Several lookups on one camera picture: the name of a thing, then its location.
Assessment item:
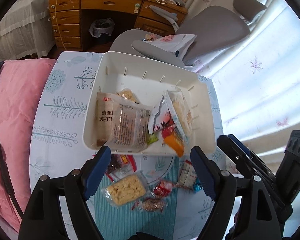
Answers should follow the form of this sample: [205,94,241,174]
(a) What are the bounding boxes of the blue white candy packet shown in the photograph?
[176,160,202,193]

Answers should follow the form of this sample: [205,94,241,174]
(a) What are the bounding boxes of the orange white snack bar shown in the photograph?
[164,133,184,157]

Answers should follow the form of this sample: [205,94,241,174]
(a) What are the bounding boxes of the small red candy packet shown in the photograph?
[153,180,175,198]

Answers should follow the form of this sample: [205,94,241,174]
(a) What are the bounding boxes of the yellow rice puff pack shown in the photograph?
[101,171,150,207]

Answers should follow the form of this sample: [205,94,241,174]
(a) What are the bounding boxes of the small nut snack packet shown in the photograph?
[132,198,167,213]

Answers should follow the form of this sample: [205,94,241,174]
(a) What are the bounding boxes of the clear brown cake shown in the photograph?
[105,101,151,153]

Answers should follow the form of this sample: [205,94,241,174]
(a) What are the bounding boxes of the beige soda cracker packet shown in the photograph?
[96,92,120,146]

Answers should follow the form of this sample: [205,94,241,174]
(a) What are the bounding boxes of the green label rice puff pack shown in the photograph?
[116,88,140,104]

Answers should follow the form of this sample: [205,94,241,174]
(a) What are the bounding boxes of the silver red snack bag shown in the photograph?
[148,96,176,139]

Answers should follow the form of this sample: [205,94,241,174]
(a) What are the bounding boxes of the red label date pack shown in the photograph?
[106,154,137,182]

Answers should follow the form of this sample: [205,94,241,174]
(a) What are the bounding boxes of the floral sheer curtain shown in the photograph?
[186,0,300,172]

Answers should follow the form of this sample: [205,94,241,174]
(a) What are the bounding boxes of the tree print tablecloth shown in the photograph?
[29,52,225,239]

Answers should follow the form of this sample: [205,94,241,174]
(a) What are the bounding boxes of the teal striped placemat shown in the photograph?
[94,155,179,239]

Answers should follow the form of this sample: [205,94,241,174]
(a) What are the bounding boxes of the white plastic storage bin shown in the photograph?
[83,51,216,154]

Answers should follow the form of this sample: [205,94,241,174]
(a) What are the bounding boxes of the pink bed quilt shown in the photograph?
[0,58,56,234]

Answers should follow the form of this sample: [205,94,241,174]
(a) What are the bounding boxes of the white plastic bag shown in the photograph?
[143,34,197,60]

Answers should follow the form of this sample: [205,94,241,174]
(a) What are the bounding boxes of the grey office chair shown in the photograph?
[110,0,267,67]

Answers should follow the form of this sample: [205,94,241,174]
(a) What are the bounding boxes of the wooden desk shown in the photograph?
[49,0,187,52]

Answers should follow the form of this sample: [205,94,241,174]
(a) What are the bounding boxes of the lace covered cabinet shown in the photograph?
[0,0,55,61]

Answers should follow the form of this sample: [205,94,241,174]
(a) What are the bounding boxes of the lined trash bin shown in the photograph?
[89,18,115,38]

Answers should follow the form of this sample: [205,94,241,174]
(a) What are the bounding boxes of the black cable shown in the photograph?
[0,114,24,218]

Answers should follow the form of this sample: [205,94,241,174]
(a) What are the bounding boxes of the yellow charging cable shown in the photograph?
[53,0,68,52]

